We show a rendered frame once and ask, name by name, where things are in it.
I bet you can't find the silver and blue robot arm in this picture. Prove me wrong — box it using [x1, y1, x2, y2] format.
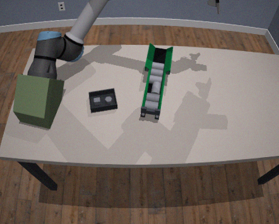
[27, 0, 109, 80]

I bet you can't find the grey cylinder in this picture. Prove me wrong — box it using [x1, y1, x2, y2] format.
[146, 93, 160, 102]
[151, 62, 164, 70]
[145, 100, 158, 110]
[151, 81, 161, 94]
[149, 75, 162, 84]
[150, 68, 163, 77]

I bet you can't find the dark grey flat bar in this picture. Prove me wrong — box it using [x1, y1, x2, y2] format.
[141, 109, 160, 115]

